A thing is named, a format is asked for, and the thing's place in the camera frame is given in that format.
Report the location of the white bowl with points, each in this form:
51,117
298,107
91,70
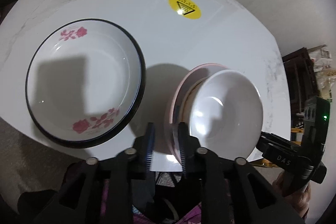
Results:
225,119

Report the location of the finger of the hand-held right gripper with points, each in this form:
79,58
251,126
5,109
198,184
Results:
273,140

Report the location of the person's purple printed clothing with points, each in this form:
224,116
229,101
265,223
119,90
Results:
189,216

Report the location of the white rose print plate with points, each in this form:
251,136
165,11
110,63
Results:
86,82

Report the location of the large white floral basin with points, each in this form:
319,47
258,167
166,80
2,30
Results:
78,145

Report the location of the dark wooden cabinet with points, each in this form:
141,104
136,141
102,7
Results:
299,87

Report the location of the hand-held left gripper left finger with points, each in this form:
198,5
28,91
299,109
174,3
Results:
150,144

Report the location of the yellow round sticker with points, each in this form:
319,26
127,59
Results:
185,7

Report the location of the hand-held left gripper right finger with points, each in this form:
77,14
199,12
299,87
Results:
182,146

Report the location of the person's right hand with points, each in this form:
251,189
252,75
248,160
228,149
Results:
299,204

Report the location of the pink bowl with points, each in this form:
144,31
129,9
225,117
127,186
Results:
171,108

